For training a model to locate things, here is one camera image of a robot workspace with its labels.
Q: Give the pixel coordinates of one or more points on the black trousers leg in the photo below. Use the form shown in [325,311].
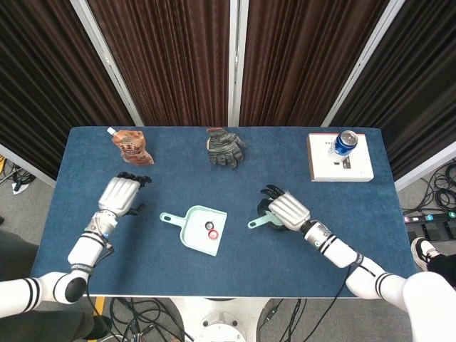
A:
[445,265]

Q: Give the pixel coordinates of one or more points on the brown spout drink pouch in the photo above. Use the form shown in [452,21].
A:
[133,147]

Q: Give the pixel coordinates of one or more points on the black shoe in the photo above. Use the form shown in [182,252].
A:
[99,326]

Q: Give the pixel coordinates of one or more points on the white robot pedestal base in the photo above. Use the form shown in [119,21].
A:
[221,320]

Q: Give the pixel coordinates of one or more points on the mint green hand brush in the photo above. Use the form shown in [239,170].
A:
[260,221]

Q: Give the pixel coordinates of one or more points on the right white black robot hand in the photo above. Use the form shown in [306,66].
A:
[290,212]

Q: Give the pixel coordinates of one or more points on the blue drink can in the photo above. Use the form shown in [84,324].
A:
[343,144]

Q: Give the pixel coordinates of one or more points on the white black sneaker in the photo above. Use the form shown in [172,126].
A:
[422,253]

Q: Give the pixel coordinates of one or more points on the black foot pedal box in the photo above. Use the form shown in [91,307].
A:
[434,231]

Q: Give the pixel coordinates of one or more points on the brown pleated partition screen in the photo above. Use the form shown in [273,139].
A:
[171,64]
[420,71]
[35,71]
[303,64]

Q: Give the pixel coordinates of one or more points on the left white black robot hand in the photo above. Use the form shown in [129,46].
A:
[117,196]

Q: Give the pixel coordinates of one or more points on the mint green plastic dustpan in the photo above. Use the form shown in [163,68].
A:
[199,246]

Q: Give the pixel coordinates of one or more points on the black bottle cap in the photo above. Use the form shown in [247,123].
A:
[206,222]

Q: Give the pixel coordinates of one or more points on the flat white cardboard box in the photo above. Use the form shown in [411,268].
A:
[324,167]

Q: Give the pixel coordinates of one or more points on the grey knitted work gloves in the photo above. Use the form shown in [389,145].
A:
[224,149]

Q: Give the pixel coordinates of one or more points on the red bottle cap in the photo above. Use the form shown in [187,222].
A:
[210,236]

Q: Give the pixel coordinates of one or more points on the blue felt table cover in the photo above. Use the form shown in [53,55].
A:
[178,278]

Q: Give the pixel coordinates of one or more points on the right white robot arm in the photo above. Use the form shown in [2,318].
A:
[338,249]

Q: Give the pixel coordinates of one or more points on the yellow floor tape strip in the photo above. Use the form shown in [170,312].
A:
[97,306]

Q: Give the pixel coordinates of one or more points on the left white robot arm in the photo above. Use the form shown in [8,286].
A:
[85,246]

